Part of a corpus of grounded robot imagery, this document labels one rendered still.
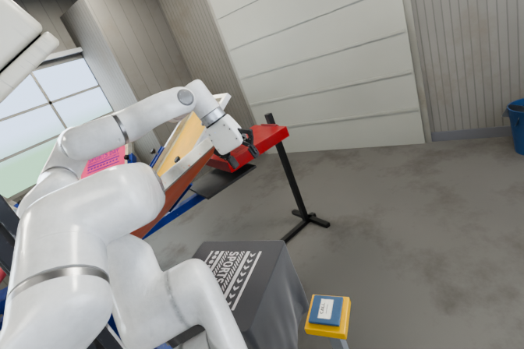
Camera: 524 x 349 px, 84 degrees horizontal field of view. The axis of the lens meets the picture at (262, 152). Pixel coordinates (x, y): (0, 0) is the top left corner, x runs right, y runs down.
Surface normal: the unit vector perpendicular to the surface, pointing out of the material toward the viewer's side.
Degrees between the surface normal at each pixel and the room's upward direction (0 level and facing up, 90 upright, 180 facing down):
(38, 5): 90
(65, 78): 90
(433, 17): 90
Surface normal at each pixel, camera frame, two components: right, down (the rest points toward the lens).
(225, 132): -0.35, 0.47
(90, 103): 0.79, -0.06
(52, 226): 0.11, -0.78
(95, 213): 0.24, 0.02
